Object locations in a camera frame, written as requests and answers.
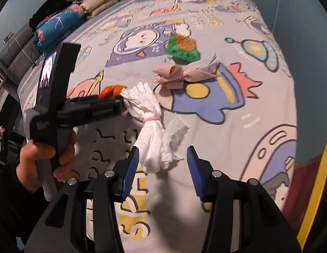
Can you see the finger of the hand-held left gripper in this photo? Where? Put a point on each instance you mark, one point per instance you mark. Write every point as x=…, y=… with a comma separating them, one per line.
x=84, y=99

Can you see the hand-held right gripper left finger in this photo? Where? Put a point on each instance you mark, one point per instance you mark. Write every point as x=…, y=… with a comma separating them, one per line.
x=129, y=174

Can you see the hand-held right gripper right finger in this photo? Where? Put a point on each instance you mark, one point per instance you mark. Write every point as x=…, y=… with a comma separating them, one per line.
x=196, y=175

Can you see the small orange wrapper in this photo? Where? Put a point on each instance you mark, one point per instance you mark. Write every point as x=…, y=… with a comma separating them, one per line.
x=110, y=91

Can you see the torn white tissue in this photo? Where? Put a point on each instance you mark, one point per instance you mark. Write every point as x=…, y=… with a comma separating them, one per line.
x=176, y=134

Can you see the white tissue bundle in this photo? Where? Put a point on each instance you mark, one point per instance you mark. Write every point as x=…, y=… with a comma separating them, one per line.
x=142, y=102

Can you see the green snack packet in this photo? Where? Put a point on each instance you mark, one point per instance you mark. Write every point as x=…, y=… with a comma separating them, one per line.
x=183, y=50

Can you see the yellow trash bin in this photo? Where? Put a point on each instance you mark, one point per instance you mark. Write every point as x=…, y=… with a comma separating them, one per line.
x=317, y=189

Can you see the person's left forearm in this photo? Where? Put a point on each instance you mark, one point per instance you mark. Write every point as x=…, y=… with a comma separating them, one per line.
x=13, y=216

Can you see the person's left hand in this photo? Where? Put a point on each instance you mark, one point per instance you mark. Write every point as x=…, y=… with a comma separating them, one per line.
x=29, y=171

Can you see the printed cartoon blanket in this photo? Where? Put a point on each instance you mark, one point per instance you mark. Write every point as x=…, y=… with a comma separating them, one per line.
x=232, y=137

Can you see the grey padded headboard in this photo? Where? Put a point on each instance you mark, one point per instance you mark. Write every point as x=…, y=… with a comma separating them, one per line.
x=18, y=50

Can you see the blue flamingo print pillow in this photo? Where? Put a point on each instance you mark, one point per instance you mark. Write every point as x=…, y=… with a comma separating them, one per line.
x=58, y=25

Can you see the black cloth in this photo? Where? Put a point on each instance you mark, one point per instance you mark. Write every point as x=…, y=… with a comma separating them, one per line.
x=49, y=8

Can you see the wall switch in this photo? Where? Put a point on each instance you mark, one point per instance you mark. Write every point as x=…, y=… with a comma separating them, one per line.
x=8, y=37

